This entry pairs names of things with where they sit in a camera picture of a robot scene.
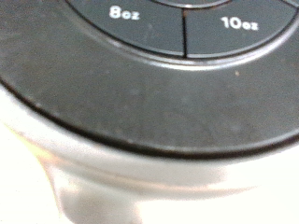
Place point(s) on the black Keurig coffee machine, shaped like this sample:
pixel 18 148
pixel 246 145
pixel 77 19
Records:
pixel 155 93

